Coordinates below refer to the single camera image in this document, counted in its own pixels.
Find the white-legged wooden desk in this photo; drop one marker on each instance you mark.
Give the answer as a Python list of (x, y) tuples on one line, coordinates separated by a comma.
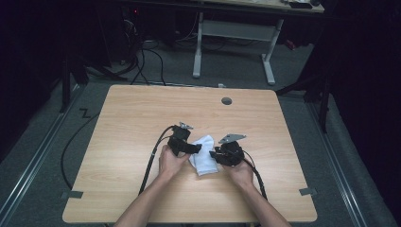
[(239, 30)]

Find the person's left hand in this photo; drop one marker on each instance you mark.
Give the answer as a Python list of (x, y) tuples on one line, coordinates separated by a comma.
[(170, 165)]

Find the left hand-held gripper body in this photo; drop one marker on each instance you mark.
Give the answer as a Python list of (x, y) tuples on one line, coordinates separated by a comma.
[(179, 142)]

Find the dark computer tower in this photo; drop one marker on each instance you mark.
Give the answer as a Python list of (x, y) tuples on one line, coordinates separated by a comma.
[(130, 31)]

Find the small red object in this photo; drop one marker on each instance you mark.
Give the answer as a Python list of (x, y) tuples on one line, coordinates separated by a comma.
[(290, 44)]

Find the metal floor rail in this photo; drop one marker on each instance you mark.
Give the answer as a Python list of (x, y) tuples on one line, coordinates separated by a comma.
[(337, 164), (34, 164)]

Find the grey round table grommet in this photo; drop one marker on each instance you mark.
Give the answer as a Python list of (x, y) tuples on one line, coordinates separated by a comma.
[(226, 101)]

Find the person's right hand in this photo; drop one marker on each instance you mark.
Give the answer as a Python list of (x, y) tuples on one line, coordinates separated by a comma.
[(241, 175)]

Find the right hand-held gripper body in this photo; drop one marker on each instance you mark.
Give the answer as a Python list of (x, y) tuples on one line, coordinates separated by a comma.
[(231, 154)]

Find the black flat device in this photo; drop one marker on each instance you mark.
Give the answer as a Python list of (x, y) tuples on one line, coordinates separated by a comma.
[(300, 4)]

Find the black metal stand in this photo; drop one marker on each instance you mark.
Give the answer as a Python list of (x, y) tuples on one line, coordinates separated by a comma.
[(324, 104), (65, 85)]

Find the small white floor fitting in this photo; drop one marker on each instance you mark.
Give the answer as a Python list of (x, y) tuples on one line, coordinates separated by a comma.
[(221, 85)]

